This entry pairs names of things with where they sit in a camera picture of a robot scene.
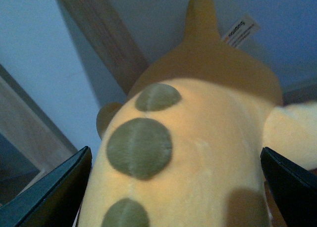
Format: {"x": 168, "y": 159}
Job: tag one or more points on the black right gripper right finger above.
{"x": 293, "y": 188}

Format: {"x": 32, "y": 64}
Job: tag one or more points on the left wooden shelf unit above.
{"x": 71, "y": 57}

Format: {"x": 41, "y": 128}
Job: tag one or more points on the orange plush dinosaur toy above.
{"x": 184, "y": 150}

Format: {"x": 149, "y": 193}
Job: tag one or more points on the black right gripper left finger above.
{"x": 55, "y": 199}

